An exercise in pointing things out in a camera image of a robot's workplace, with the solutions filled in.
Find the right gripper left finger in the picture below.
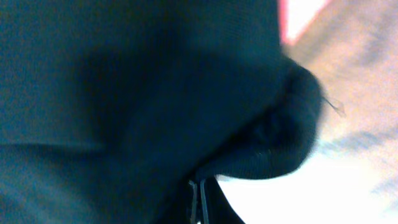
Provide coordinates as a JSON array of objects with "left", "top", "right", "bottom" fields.
[{"left": 161, "top": 180, "right": 198, "bottom": 224}]

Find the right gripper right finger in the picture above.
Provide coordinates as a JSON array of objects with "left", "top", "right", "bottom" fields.
[{"left": 200, "top": 177, "right": 244, "bottom": 224}]

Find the black t-shirt with logo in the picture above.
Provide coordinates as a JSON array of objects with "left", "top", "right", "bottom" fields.
[{"left": 1, "top": 0, "right": 323, "bottom": 224}]

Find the red t-shirt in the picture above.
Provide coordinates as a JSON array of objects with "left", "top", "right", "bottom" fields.
[{"left": 278, "top": 0, "right": 331, "bottom": 46}]

